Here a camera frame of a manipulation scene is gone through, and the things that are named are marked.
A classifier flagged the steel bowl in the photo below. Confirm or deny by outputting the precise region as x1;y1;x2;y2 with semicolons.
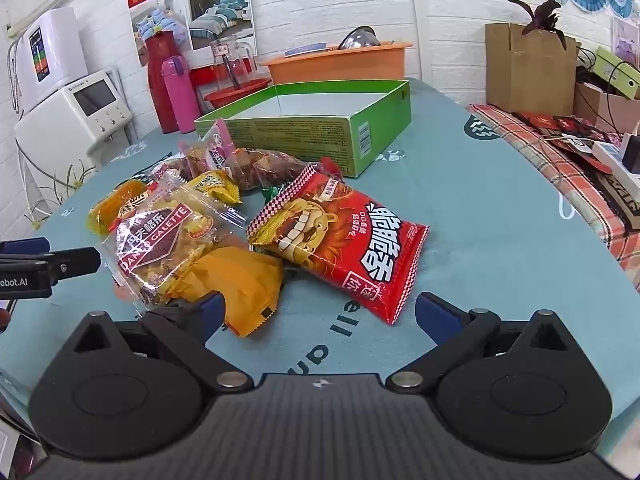
338;25;381;50

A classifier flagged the orange jelly snack packet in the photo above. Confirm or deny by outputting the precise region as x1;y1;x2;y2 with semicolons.
87;179;146;236

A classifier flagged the yellow egg cake bag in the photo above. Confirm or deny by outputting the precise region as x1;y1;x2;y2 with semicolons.
168;246;284;337

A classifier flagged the red fu wall calendar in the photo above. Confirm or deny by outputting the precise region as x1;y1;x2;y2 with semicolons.
127;0;257;66

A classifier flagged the white appliance with screen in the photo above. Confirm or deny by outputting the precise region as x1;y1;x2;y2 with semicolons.
15;70;132;179

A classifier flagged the light green small box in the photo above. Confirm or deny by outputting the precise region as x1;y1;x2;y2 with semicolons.
591;47;640;100

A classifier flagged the white water purifier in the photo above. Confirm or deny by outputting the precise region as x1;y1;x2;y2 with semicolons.
16;6;89;114

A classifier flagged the red plastic basket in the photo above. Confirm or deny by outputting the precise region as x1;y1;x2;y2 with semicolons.
204;78;271;108

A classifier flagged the orange plastic basin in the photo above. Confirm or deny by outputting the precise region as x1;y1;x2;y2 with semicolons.
262;42;411;84

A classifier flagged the plaid blanket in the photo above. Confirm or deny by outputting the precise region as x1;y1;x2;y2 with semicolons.
468;104;639;287

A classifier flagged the red thermos jug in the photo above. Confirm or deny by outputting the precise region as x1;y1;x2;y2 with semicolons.
145;32;179;133

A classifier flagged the red dates snack bag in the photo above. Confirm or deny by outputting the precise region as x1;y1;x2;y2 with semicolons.
224;148;343;191

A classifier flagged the white power strip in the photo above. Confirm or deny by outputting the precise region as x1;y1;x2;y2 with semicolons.
592;141;639;200

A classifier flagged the pink nut snack bag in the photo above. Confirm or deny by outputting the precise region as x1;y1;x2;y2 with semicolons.
179;119;235;179

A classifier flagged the red lion snack bag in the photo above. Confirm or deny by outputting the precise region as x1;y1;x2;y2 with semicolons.
246;164;428;325

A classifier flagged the pink thermos bottle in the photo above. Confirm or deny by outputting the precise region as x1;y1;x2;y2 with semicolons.
162;55;201;133

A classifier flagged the clear galette cookie bag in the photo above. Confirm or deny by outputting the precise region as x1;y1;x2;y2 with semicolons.
104;183;246;308

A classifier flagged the dark purple plant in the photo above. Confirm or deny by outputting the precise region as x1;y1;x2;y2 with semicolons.
509;0;567;51

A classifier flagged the person's left hand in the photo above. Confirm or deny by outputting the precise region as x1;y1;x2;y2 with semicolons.
0;309;11;333

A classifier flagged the brown cardboard box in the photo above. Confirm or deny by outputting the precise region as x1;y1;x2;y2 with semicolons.
485;23;580;116

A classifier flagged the green cardboard box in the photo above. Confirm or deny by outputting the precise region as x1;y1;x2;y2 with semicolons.
194;80;411;178

